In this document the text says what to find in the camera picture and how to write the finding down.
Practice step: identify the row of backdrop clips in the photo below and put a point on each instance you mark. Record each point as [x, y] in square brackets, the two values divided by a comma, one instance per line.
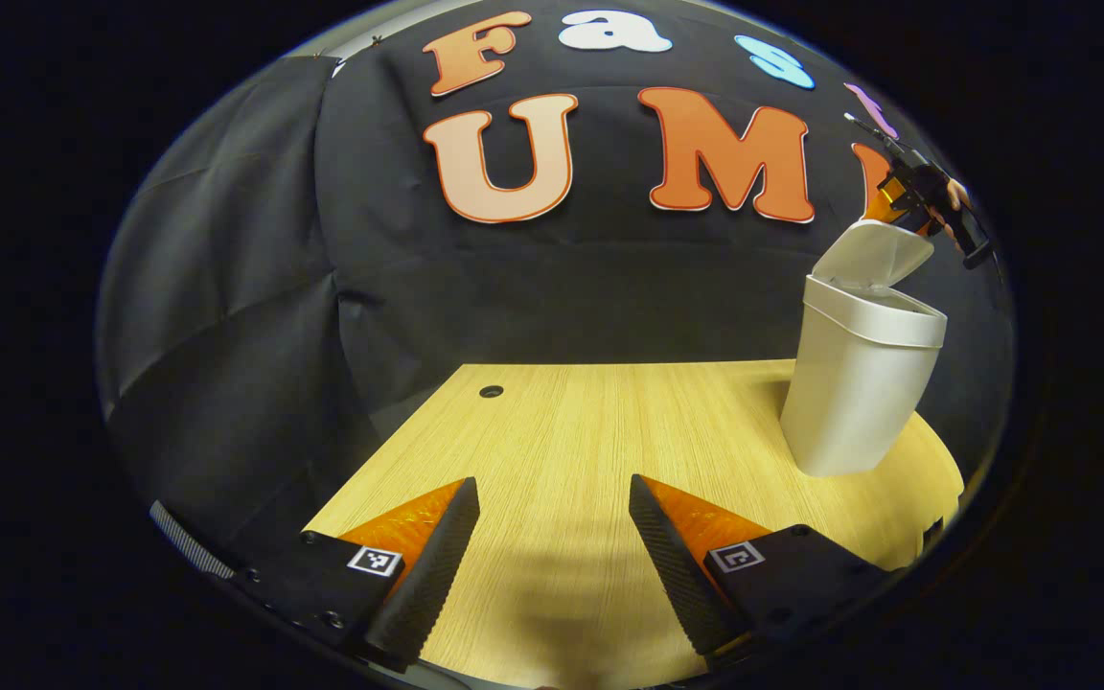
[375, 40]

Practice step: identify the black backdrop cloth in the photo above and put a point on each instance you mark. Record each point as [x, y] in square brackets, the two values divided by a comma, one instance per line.
[418, 287]

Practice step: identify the wooden desktop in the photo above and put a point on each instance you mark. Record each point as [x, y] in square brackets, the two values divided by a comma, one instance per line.
[590, 450]

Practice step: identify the grey ribbed strip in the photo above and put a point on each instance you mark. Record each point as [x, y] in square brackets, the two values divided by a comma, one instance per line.
[190, 541]

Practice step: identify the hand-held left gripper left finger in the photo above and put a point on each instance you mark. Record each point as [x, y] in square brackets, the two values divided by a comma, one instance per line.
[437, 575]

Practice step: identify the white desktop garbage bin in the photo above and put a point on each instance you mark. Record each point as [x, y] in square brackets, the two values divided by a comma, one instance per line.
[849, 383]

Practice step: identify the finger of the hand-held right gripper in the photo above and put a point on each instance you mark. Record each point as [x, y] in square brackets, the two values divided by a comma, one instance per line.
[883, 199]

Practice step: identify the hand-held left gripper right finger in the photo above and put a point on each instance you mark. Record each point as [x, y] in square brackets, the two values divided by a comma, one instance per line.
[677, 575]

